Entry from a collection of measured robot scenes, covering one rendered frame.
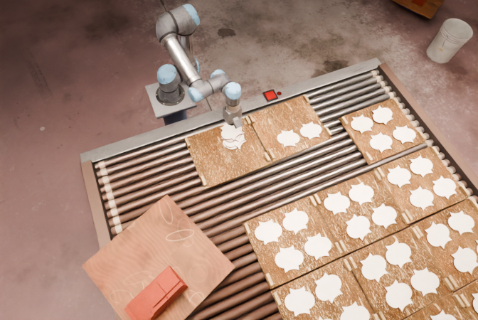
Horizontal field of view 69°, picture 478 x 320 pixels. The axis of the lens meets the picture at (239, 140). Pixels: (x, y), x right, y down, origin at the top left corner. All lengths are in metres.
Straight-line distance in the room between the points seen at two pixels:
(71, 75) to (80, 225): 1.54
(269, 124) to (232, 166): 0.37
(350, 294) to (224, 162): 0.93
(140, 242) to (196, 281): 0.33
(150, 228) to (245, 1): 3.19
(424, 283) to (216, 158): 1.24
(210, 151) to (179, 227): 0.51
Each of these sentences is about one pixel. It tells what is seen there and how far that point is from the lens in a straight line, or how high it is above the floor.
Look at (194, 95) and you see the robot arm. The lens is 1.71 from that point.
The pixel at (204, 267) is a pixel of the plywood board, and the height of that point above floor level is 1.04.
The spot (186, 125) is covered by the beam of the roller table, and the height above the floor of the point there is 0.92.
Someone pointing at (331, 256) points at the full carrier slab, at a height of 0.94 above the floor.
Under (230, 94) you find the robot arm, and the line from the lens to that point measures 1.69.
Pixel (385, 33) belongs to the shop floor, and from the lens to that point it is 4.42.
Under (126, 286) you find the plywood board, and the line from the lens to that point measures 1.77.
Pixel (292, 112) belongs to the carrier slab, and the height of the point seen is 0.94.
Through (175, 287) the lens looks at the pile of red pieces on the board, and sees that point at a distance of 1.58.
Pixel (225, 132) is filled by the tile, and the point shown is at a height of 1.00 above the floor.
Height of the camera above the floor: 2.74
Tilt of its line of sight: 61 degrees down
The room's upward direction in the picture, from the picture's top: 5 degrees clockwise
